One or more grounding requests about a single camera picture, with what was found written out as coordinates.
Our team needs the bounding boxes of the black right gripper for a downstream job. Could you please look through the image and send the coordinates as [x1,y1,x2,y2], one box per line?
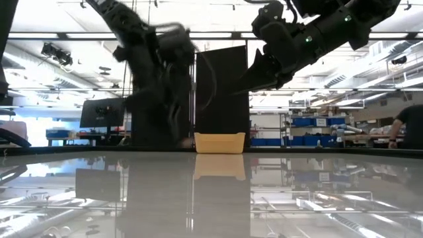
[231,21,323,96]

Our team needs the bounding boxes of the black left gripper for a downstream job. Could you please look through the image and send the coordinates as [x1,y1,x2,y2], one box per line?
[124,62,194,149]

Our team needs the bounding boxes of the yellow plastic bin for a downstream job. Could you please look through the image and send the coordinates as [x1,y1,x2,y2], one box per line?
[194,132,247,155]

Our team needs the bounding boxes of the black folding screen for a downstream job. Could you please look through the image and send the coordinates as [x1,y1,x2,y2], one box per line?
[131,45,251,149]

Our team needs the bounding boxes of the metal shelf rack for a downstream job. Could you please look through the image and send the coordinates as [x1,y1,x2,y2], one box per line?
[280,112,352,148]

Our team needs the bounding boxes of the black computer monitor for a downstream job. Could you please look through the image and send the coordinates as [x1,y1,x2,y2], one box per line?
[79,97,128,136]

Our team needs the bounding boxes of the grey cylindrical machine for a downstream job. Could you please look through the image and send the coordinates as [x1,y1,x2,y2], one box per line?
[330,124,364,136]

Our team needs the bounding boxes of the wooden workbench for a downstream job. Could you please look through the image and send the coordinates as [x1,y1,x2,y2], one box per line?
[340,134,394,143]

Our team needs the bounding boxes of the black ceiling spotlights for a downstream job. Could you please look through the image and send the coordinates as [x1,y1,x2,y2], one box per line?
[40,42,74,67]

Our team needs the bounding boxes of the person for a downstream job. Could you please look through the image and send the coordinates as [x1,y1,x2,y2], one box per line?
[387,104,423,150]

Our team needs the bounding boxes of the black chair armrest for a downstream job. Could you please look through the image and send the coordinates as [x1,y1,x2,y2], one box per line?
[0,128,33,149]

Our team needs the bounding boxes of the pale pink box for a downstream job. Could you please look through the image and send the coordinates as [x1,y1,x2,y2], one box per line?
[0,120,29,143]

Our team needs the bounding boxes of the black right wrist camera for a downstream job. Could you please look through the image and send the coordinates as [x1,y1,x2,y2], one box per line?
[252,1,286,34]

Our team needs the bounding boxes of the black aluminium table frame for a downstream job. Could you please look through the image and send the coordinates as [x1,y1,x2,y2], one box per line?
[0,145,423,159]

